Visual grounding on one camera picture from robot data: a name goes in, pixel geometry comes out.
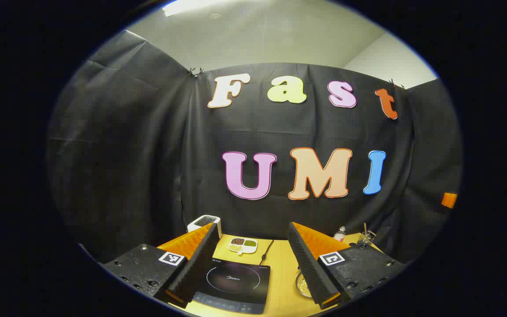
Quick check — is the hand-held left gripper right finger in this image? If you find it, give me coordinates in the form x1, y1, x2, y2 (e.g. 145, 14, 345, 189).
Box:
288, 221, 408, 310

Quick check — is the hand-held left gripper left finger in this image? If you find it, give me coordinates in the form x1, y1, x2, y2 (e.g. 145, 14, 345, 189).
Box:
99, 222, 220, 309

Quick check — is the stainless steel pot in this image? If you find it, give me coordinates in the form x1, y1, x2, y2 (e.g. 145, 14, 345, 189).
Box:
295, 269, 314, 299

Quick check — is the black induction cooktop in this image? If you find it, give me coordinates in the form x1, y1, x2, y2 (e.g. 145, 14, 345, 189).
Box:
191, 258, 271, 315

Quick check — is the white toaster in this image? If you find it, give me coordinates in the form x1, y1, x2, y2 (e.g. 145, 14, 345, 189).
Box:
187, 215, 222, 238

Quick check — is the white divided bean dish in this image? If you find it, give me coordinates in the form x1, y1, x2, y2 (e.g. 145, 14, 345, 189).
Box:
228, 237, 258, 256

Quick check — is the clear glass holder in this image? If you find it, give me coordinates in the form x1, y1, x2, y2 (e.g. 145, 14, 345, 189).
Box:
357, 230, 376, 247

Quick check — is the ceiling light panel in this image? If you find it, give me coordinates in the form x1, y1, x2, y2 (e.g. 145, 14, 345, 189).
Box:
162, 0, 219, 17

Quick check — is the black power cable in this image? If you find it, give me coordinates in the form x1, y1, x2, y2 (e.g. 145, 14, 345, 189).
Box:
260, 240, 274, 265

